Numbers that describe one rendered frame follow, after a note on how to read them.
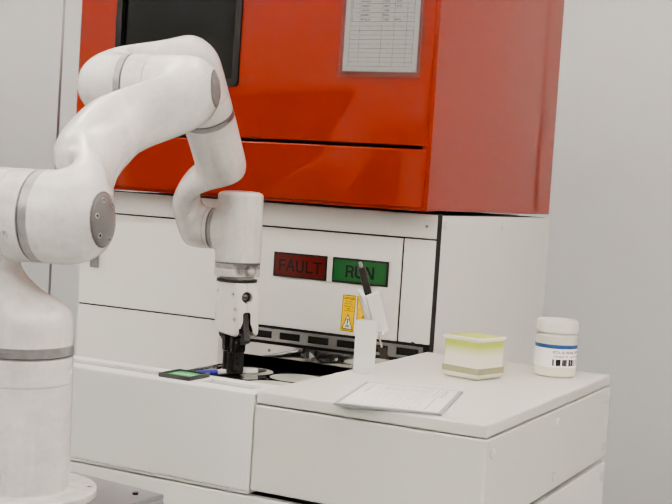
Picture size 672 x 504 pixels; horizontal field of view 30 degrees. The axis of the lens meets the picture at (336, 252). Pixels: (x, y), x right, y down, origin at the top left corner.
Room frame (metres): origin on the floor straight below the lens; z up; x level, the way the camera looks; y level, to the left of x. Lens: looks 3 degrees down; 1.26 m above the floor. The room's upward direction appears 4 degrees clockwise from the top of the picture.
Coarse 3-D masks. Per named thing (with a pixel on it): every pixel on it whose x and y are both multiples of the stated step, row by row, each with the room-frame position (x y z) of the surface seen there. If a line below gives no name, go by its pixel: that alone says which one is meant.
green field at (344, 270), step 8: (336, 264) 2.40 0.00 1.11; (344, 264) 2.39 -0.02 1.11; (352, 264) 2.38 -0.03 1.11; (368, 264) 2.37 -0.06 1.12; (376, 264) 2.36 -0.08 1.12; (384, 264) 2.35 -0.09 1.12; (336, 272) 2.40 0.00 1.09; (344, 272) 2.39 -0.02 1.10; (352, 272) 2.38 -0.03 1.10; (368, 272) 2.37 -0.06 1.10; (376, 272) 2.36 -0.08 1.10; (384, 272) 2.35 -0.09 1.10; (344, 280) 2.39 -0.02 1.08; (352, 280) 2.38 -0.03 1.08; (360, 280) 2.38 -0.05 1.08; (376, 280) 2.36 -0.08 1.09; (384, 280) 2.35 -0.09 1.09
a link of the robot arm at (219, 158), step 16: (208, 128) 2.10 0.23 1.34; (224, 128) 2.12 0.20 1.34; (192, 144) 2.14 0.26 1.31; (208, 144) 2.13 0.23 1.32; (224, 144) 2.13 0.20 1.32; (240, 144) 2.17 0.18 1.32; (208, 160) 2.15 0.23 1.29; (224, 160) 2.15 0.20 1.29; (240, 160) 2.18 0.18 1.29; (192, 176) 2.21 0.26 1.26; (208, 176) 2.17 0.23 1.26; (224, 176) 2.17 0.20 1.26; (240, 176) 2.19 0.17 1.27; (176, 192) 2.25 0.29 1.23; (192, 192) 2.21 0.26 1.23; (176, 208) 2.25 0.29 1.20; (192, 208) 2.27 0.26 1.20; (208, 208) 2.31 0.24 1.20; (192, 224) 2.29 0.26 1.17; (192, 240) 2.30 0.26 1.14
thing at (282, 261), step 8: (280, 256) 2.45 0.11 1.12; (288, 256) 2.45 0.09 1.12; (296, 256) 2.44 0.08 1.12; (304, 256) 2.43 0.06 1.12; (280, 264) 2.45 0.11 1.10; (288, 264) 2.45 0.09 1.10; (296, 264) 2.44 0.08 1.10; (304, 264) 2.43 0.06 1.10; (312, 264) 2.42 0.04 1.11; (320, 264) 2.41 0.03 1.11; (280, 272) 2.45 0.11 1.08; (288, 272) 2.45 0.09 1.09; (296, 272) 2.44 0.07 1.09; (304, 272) 2.43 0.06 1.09; (312, 272) 2.42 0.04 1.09; (320, 272) 2.41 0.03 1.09
